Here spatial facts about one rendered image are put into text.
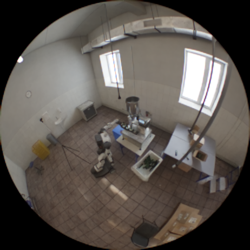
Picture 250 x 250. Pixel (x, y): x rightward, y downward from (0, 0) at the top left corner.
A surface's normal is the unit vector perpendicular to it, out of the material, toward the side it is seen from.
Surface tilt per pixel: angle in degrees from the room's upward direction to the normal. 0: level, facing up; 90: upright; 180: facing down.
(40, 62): 90
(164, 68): 90
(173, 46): 90
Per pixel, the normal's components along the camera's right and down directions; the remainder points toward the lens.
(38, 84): 0.76, 0.38
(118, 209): -0.11, -0.72
